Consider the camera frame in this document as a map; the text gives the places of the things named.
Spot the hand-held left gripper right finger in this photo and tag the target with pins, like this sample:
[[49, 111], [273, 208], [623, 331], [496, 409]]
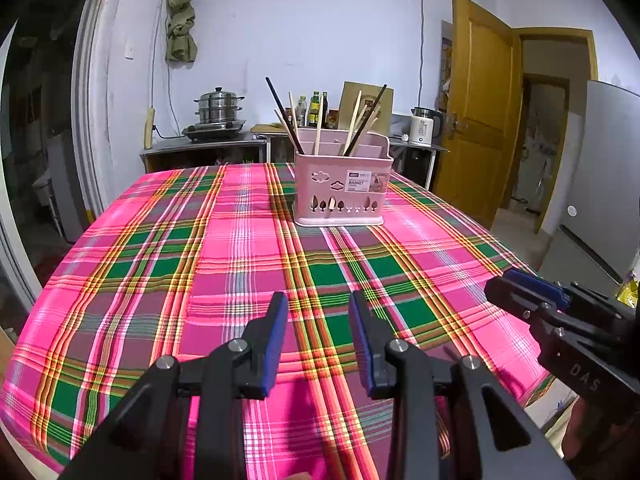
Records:
[[360, 345]]

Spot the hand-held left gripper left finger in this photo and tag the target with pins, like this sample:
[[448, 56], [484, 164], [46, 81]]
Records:
[[277, 340]]

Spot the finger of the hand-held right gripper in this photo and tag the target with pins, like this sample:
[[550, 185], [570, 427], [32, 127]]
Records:
[[542, 286], [515, 297]]

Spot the pink plastic utensil basket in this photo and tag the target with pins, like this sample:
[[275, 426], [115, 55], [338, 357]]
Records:
[[305, 185]]

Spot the light wooden chopstick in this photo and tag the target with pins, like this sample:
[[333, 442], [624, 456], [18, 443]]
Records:
[[294, 117], [318, 127], [353, 120], [278, 114], [373, 117]]

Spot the black chopstick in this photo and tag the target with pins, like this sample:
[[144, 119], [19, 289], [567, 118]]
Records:
[[366, 120], [282, 112]]

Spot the yellow packet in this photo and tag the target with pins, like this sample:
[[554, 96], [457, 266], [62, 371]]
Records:
[[631, 292]]

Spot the grey refrigerator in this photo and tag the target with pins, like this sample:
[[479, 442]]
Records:
[[600, 170]]

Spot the pink plaid tablecloth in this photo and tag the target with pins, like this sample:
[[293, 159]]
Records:
[[150, 285]]

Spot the yellow wooden door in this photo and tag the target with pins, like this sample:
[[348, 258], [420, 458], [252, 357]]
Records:
[[480, 110]]

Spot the white electric kettle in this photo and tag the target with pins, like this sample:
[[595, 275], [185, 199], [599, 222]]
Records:
[[422, 130]]

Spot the white box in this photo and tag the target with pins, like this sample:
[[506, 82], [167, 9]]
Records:
[[400, 125]]

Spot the small steel kitchen table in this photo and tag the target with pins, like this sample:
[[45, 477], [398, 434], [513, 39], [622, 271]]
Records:
[[200, 147]]

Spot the wooden cutting board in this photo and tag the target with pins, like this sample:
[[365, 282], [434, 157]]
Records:
[[265, 129]]

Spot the black induction cooktop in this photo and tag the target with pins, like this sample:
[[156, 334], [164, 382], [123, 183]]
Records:
[[215, 132]]

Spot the clear glass bottle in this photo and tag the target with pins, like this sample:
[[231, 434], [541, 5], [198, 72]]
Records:
[[300, 112]]

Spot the green oil bottle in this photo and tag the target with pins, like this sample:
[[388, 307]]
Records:
[[314, 110]]

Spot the dark sauce bottle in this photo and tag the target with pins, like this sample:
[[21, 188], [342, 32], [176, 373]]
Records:
[[325, 110]]

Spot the steel steamer pot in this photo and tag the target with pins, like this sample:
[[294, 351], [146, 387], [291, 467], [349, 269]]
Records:
[[219, 107]]

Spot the beige power strip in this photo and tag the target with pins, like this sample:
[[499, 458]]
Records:
[[148, 130]]

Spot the gold cardboard box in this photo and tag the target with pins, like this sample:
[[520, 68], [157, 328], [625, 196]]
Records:
[[347, 95]]

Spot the olive green knotted cloth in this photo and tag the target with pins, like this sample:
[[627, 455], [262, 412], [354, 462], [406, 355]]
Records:
[[181, 35]]

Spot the wooden door frame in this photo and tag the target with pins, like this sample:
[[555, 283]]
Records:
[[555, 35]]

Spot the white wall switch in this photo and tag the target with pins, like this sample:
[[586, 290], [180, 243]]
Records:
[[130, 50]]

